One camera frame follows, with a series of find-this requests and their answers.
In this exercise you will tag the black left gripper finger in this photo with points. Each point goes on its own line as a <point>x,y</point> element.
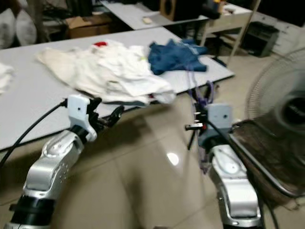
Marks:
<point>116,116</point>

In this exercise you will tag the purple-blue plastic hanger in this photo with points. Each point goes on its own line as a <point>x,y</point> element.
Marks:
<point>211,90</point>

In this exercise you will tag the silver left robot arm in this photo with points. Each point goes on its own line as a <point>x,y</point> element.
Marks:
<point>52,162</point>

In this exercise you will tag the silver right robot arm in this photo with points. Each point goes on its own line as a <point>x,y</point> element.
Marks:
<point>236,186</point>

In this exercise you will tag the black table leg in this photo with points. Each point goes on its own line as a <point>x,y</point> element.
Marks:
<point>190,140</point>

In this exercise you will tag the plain white garment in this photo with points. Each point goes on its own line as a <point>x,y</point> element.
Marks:
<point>128,71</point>

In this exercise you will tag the blue denim garment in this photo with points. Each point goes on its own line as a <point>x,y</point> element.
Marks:
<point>176,56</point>

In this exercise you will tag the small red item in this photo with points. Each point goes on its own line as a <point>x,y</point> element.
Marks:
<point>100,44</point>

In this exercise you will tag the grey electric fan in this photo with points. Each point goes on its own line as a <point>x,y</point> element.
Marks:
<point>274,143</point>

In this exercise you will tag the white folded cloth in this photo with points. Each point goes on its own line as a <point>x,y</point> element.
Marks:
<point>5,77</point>

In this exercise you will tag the open cardboard box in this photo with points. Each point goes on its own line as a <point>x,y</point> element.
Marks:
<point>86,27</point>

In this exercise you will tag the black plastic crate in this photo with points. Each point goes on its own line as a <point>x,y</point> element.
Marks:
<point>259,40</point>

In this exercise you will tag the small beige item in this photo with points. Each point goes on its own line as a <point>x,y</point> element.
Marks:
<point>147,20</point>

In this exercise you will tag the grey table wooden legs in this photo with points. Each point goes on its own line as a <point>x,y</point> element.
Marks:
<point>126,13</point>

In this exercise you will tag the yellow and black tool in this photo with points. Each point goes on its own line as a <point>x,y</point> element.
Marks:
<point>212,8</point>

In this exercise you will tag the wooden speaker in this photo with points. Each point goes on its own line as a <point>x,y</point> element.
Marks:
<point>170,10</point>

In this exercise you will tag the white pillow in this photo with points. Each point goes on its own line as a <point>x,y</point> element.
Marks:
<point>7,28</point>
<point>28,27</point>

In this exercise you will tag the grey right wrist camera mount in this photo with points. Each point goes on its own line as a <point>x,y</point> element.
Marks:
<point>219,117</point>

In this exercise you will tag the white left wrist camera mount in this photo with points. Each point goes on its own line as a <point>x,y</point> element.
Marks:
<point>78,112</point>

